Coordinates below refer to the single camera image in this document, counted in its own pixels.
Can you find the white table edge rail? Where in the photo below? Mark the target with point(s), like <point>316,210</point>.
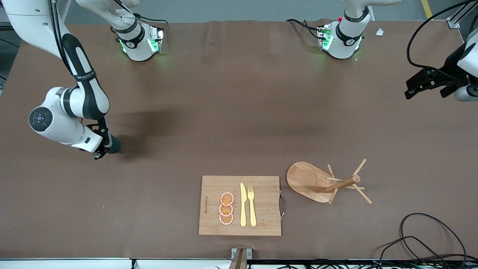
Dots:
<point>74,264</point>

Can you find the yellow plastic fork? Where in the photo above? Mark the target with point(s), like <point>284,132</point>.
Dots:
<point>252,213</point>

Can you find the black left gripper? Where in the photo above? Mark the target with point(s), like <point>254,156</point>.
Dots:
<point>449,70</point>

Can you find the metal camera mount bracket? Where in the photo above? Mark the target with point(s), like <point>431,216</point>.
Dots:
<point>241,257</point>

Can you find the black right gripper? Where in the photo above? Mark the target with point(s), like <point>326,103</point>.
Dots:
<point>113,145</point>

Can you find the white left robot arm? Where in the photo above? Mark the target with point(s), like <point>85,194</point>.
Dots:
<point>345,43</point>

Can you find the aluminium frame post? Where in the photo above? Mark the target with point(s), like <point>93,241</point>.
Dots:
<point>453,23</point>

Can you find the dark teal ribbed mug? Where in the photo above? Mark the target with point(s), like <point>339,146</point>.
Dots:
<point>115,145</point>

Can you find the wooden mug tree stand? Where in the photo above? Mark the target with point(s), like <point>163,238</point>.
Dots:
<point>302,177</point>

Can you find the small white paper scrap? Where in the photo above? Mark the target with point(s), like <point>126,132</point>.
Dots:
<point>379,32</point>

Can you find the brown table cover sheet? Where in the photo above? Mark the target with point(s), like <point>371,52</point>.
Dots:
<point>224,130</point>

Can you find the toy orange slice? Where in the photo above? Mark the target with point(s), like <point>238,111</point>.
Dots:
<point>227,198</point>

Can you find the yellow plastic knife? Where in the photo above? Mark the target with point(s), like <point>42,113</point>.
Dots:
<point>243,209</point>

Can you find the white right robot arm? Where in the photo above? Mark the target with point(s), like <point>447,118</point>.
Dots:
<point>86,97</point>

